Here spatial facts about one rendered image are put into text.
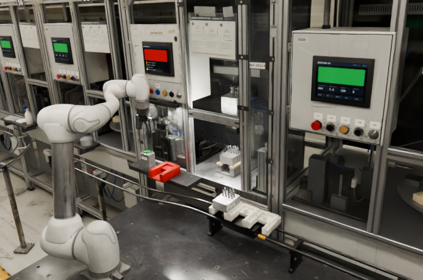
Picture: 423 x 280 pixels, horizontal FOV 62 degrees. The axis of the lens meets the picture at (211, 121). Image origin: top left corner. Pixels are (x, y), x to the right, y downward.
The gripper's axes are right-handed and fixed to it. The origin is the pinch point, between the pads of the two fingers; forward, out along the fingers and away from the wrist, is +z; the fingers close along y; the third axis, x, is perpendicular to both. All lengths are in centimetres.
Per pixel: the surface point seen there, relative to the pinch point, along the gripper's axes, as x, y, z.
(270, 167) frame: -11, -85, 2
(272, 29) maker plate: -11, -85, -68
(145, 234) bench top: 30, -26, 45
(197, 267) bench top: 33, -68, 44
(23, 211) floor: 16, 182, 114
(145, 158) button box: 3.3, -1.7, 12.7
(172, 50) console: -9, -20, -56
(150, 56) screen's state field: -7, -4, -51
